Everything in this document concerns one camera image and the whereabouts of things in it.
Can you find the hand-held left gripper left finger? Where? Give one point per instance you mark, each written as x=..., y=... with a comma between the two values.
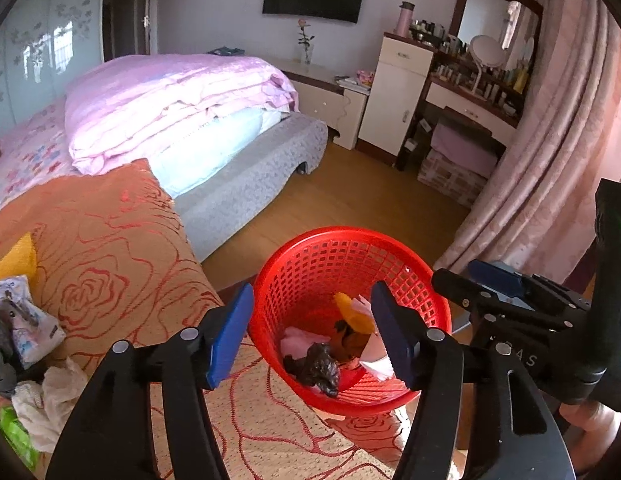
x=230, y=335

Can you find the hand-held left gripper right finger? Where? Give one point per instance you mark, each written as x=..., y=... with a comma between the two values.
x=390, y=340

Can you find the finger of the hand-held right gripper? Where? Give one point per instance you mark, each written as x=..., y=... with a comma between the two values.
x=495, y=275
x=455, y=285

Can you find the brown bag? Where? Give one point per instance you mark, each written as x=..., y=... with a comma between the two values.
x=353, y=342

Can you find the pale pink paper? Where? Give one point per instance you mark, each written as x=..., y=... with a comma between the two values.
x=303, y=340

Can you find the black plastic bag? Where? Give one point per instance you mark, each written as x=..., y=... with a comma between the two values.
x=315, y=365

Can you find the red plastic basket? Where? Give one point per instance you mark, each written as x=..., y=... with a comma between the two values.
x=315, y=270

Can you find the white tissue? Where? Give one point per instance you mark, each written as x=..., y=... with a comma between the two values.
x=50, y=400

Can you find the printed tissue packet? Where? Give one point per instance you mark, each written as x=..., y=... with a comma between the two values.
x=30, y=325

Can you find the yellow foam net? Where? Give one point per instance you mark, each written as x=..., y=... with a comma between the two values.
x=18, y=260

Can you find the green snack wrapper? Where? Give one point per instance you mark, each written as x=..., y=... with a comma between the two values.
x=15, y=430

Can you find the person's right hand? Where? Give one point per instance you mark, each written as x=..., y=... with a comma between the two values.
x=590, y=417

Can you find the pink cushioned stool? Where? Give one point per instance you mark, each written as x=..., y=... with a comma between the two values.
x=460, y=150

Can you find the orange rose-patterned blanket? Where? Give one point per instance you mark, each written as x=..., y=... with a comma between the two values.
x=115, y=260

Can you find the grey bed base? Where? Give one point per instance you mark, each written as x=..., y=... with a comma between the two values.
x=250, y=185

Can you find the dressing table with mirror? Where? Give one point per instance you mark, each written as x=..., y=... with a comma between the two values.
x=470, y=112

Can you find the pink patterned curtain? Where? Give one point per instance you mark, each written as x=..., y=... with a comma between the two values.
x=565, y=110

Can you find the light blue pillow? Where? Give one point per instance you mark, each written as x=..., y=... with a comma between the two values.
x=210, y=145

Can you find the tall white cabinet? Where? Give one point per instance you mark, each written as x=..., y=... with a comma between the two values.
x=390, y=100

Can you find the round white makeup mirror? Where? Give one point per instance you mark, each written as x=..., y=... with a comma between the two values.
x=486, y=51

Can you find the low cream television cabinet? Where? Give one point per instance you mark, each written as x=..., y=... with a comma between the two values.
x=320, y=105

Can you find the small pink box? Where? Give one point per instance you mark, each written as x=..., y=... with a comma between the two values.
x=366, y=77

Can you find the stack of papers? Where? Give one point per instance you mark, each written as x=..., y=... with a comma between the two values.
x=348, y=84

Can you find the pink folded quilt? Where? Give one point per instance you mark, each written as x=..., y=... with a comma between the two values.
x=165, y=95

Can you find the row of cosmetic bottles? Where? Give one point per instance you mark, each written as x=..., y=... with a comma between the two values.
x=430, y=27

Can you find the pink floral bedsheet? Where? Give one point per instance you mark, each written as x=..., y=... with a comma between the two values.
x=30, y=155

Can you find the pink thermos bottle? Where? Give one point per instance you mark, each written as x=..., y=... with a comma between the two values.
x=405, y=20

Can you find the pink rose in vase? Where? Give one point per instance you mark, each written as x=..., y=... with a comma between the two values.
x=305, y=55

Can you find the dark book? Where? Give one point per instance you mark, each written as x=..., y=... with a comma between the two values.
x=226, y=51

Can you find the glass sliding-door wardrobe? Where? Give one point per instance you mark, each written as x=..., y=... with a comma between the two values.
x=40, y=60

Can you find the dark wooden door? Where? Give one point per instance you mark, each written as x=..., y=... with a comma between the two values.
x=120, y=15

